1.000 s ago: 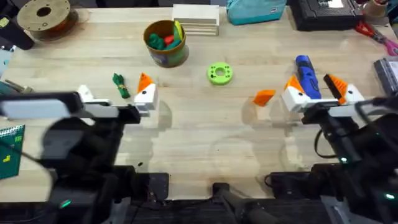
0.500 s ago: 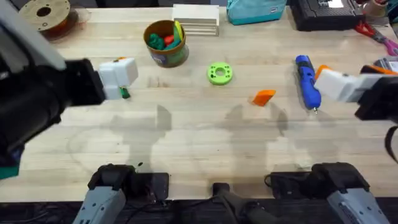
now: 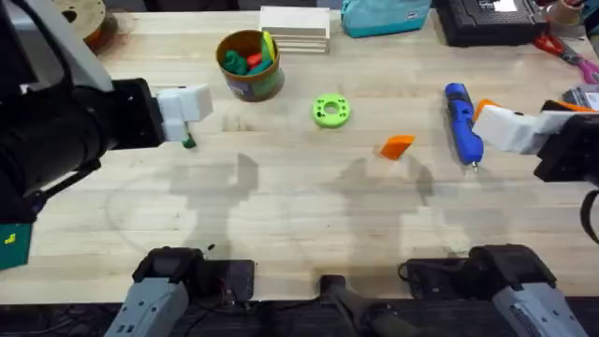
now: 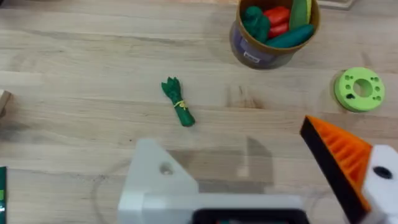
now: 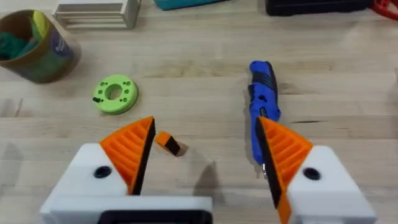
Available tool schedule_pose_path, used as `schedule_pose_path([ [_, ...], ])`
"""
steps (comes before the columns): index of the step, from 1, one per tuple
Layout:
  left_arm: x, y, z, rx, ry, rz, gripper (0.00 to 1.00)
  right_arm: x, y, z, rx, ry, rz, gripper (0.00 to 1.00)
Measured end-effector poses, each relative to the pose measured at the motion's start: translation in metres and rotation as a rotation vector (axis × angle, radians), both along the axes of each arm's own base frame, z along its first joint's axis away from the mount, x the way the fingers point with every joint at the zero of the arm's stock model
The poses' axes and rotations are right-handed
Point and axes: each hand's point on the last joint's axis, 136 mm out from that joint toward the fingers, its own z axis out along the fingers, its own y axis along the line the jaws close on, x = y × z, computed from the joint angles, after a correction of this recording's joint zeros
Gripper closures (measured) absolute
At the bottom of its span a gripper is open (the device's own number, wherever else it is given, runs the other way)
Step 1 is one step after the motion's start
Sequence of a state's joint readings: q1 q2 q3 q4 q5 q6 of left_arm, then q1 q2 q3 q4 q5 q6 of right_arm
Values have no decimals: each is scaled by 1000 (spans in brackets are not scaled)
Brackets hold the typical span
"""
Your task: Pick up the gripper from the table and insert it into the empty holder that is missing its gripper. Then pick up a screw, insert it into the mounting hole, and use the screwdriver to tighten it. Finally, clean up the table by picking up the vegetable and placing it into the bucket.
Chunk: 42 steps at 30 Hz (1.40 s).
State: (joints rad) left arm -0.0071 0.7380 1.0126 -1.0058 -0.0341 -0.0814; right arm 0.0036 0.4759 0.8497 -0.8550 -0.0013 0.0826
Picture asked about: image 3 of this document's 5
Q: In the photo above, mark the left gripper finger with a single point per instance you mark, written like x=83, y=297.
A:
x=170, y=114
x=196, y=100

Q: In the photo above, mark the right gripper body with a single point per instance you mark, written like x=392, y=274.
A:
x=568, y=147

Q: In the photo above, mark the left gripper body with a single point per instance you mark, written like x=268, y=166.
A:
x=133, y=114

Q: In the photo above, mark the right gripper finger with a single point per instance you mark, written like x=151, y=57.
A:
x=568, y=114
x=505, y=126

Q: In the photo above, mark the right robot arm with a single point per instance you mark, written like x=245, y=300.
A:
x=524, y=290

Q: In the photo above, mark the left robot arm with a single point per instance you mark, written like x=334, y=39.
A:
x=70, y=44

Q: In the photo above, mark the small green toy vegetable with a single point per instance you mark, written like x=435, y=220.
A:
x=189, y=142

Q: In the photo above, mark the blue electric screwdriver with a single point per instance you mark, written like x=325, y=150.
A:
x=461, y=124

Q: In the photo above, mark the grey flat packet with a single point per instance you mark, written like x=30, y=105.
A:
x=582, y=97

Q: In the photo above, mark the brown tub of toys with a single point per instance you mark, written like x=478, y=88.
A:
x=250, y=65

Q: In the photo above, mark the roll of tape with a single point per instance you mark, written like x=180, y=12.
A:
x=564, y=11

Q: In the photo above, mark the black plastic case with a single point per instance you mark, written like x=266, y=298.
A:
x=489, y=23

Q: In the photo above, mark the orange ribbed wedge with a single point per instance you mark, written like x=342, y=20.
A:
x=397, y=145

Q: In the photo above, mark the stack of white boards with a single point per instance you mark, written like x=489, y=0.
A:
x=296, y=29

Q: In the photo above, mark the green disc with holes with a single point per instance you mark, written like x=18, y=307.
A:
x=331, y=111

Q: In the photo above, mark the teal zip bag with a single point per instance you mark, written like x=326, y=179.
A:
x=384, y=16

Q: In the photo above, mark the green board with blocks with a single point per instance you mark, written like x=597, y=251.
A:
x=14, y=245

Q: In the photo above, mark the black camera post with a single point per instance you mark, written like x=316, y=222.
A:
x=355, y=304

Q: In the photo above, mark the black rail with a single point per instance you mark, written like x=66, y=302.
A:
x=290, y=320

